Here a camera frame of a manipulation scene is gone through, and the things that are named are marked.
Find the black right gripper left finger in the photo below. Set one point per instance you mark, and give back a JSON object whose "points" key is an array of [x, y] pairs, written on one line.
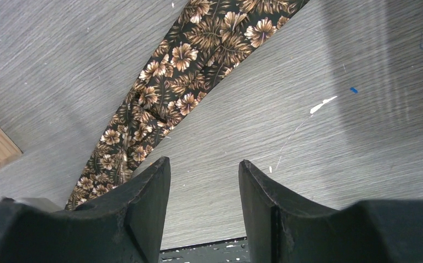
{"points": [[123, 225]]}

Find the brown floral black tie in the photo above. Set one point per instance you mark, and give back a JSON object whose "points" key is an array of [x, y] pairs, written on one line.
{"points": [[208, 40]]}

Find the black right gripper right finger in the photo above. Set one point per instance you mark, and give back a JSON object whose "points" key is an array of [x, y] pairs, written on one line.
{"points": [[283, 226]]}

